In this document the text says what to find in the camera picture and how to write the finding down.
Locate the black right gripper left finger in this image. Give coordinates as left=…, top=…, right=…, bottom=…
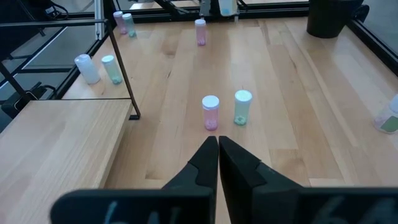
left=50, top=135, right=219, bottom=224

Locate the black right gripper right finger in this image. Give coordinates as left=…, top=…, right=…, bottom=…
left=218, top=135, right=398, bottom=224

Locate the pink medicine bottle white cap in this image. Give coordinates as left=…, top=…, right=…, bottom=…
left=194, top=19, right=207, bottom=47
left=201, top=95, right=220, bottom=131
left=113, top=11, right=128, bottom=35

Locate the green medicine bottle white cap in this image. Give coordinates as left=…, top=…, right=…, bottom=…
left=101, top=54, right=123, bottom=85
left=233, top=89, right=253, bottom=126

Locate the clear labelled medicine bottle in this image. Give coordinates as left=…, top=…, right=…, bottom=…
left=374, top=94, right=398, bottom=134

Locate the clear green plastic cup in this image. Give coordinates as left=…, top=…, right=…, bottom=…
left=121, top=12, right=137, bottom=38

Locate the black plant pot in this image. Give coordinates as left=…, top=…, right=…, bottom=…
left=306, top=0, right=364, bottom=39

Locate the black floor power adapter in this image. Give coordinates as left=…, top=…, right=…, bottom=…
left=0, top=81, right=58, bottom=119

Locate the black metal table frame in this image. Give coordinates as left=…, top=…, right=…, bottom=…
left=52, top=0, right=398, bottom=100

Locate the silver aluminium frame post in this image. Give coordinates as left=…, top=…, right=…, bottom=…
left=94, top=0, right=106, bottom=40

